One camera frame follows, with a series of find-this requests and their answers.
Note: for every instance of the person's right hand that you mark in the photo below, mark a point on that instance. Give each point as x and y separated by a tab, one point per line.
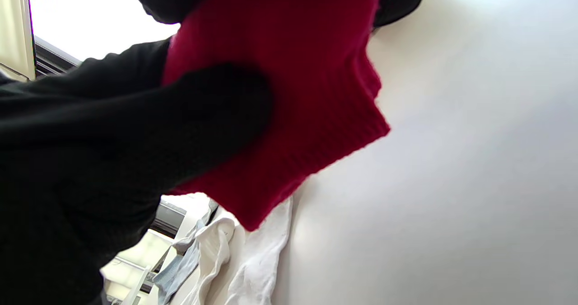
167	2

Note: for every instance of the person's left hand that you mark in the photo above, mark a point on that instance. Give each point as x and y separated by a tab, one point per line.
90	160

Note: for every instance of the light blue sock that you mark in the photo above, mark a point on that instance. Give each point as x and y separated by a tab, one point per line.
178	269

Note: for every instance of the white sock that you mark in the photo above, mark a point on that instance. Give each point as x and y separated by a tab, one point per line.
214	246
262	260

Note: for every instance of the dark window frame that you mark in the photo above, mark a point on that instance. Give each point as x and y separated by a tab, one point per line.
54	56

